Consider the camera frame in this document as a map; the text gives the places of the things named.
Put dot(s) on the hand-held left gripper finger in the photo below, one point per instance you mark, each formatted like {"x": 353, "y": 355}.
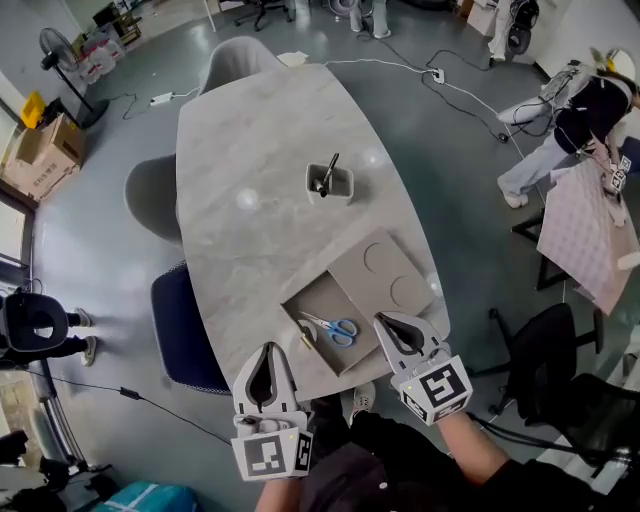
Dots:
{"x": 289, "y": 390}
{"x": 240, "y": 387}

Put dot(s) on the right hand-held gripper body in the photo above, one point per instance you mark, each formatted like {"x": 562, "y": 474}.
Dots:
{"x": 440, "y": 390}

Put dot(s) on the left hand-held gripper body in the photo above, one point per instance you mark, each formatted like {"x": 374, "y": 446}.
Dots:
{"x": 265, "y": 455}

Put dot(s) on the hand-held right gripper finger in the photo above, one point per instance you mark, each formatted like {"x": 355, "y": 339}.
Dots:
{"x": 430, "y": 340}
{"x": 390, "y": 350}

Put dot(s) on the beige cardboard box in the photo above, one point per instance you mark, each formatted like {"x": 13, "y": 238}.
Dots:
{"x": 370, "y": 280}

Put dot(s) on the person's right forearm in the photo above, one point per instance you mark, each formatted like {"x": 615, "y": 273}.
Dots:
{"x": 475, "y": 450}

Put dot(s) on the person's left forearm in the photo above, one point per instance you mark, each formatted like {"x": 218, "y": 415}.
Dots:
{"x": 277, "y": 497}

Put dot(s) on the brown cardboard box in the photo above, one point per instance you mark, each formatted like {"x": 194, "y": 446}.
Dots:
{"x": 45, "y": 165}

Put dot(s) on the person's right white shoe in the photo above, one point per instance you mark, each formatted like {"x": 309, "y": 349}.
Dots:
{"x": 364, "y": 400}

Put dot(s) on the dark blue chair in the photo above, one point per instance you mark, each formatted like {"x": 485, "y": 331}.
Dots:
{"x": 175, "y": 320}

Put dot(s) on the person's black clothing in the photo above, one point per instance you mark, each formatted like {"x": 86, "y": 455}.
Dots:
{"x": 390, "y": 475}

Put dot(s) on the black office chair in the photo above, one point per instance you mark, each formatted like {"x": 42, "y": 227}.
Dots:
{"x": 545, "y": 350}

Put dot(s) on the teal wrapped package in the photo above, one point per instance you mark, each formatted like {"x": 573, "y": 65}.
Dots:
{"x": 145, "y": 497}

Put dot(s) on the white pen holder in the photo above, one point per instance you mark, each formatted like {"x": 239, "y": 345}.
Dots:
{"x": 340, "y": 192}

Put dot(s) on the table with pink checked cloth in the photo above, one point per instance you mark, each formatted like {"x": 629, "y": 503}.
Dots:
{"x": 580, "y": 235}

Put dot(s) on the black pen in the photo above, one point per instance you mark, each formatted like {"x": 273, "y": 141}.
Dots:
{"x": 331, "y": 167}

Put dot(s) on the grey shell chair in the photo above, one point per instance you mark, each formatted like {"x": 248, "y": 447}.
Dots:
{"x": 150, "y": 195}
{"x": 235, "y": 60}

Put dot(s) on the grey marble table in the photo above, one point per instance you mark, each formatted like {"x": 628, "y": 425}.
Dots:
{"x": 250, "y": 150}

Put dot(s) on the white power strip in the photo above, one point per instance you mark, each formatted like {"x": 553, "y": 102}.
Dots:
{"x": 437, "y": 75}
{"x": 161, "y": 99}

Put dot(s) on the white paper sheet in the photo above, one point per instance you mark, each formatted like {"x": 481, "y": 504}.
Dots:
{"x": 292, "y": 58}

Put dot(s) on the yellow plastic bin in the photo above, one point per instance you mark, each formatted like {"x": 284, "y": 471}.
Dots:
{"x": 32, "y": 110}

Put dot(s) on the packs of water bottles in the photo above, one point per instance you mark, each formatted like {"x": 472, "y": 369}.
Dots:
{"x": 100, "y": 57}

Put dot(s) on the black swivel chair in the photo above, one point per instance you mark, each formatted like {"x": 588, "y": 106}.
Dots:
{"x": 260, "y": 12}

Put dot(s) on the black standing fan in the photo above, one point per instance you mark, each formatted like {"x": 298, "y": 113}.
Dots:
{"x": 57, "y": 45}

